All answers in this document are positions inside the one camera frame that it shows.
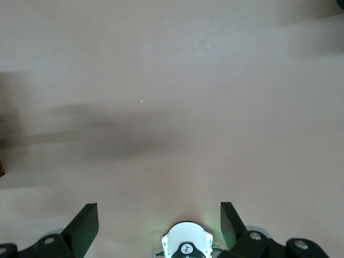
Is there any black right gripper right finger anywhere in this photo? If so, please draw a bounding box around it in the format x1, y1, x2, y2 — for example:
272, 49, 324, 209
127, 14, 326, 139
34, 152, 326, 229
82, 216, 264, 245
220, 201, 327, 258

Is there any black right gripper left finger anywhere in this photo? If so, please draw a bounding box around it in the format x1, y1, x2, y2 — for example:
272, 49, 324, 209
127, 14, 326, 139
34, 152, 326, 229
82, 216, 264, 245
0, 203, 99, 258

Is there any dark red wooden cabinet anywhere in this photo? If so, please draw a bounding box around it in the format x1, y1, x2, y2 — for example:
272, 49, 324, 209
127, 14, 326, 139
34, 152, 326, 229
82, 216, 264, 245
0, 71, 6, 178

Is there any brown table cover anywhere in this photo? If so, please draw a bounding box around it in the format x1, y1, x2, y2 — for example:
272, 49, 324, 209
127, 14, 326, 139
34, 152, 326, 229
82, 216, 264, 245
0, 0, 344, 258

